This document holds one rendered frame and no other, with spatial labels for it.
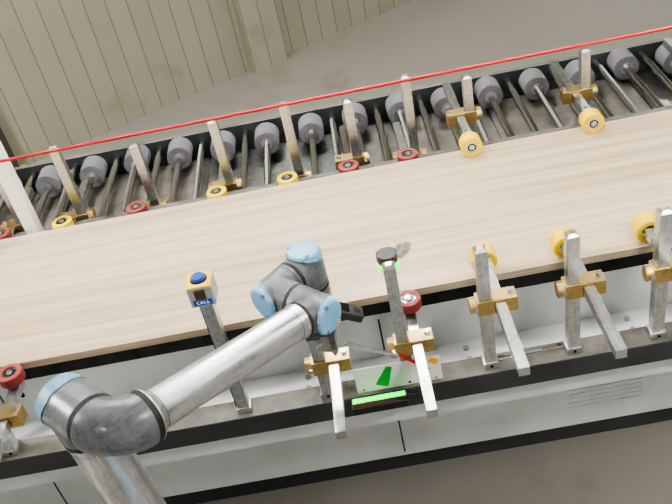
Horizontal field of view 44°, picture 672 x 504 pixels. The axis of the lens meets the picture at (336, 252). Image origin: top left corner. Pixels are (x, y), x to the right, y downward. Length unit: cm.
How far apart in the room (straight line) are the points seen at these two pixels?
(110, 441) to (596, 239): 163
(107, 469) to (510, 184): 173
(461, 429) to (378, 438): 30
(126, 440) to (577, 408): 188
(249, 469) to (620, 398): 136
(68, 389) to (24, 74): 431
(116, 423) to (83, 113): 456
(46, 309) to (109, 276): 23
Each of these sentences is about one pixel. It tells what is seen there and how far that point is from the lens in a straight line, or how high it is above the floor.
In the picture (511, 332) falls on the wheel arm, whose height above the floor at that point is 96.
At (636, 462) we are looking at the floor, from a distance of 322.
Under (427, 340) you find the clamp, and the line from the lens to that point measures 241.
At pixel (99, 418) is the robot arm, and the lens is 164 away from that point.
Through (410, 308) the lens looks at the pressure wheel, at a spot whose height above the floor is 90.
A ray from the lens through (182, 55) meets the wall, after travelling 618.
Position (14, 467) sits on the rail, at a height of 67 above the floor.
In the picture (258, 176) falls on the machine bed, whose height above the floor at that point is 71.
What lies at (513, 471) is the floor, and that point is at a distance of 317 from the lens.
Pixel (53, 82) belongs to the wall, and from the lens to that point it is 593.
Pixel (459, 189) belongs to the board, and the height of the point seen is 90.
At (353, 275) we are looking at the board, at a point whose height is 90.
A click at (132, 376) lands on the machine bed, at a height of 73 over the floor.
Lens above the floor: 253
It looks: 37 degrees down
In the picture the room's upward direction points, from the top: 13 degrees counter-clockwise
